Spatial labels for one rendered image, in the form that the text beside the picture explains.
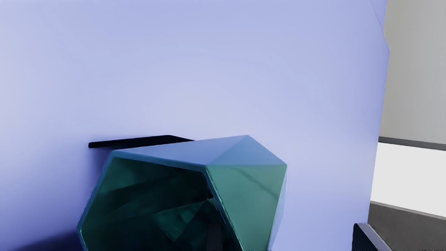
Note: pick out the teal faceted mug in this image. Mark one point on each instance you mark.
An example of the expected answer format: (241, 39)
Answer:
(244, 188)

